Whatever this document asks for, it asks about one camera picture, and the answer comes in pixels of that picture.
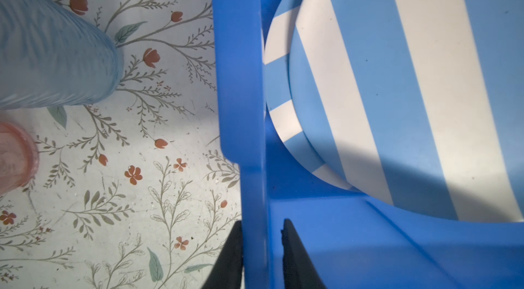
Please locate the blue translucent plastic cup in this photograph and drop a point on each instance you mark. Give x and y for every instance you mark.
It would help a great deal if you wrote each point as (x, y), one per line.
(52, 57)

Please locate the blue plastic bin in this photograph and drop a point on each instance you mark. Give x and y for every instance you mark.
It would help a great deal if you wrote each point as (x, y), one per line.
(353, 240)

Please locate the pink translucent plastic cup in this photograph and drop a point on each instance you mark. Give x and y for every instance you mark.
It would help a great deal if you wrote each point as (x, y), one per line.
(19, 157)

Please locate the blue white striped plate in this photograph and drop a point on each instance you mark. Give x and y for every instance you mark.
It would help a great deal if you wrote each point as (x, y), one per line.
(278, 96)

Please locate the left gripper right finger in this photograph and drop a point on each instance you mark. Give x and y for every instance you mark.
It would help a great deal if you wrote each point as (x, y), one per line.
(298, 269)

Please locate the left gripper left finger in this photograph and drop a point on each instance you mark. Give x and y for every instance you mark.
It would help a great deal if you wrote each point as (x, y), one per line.
(227, 271)

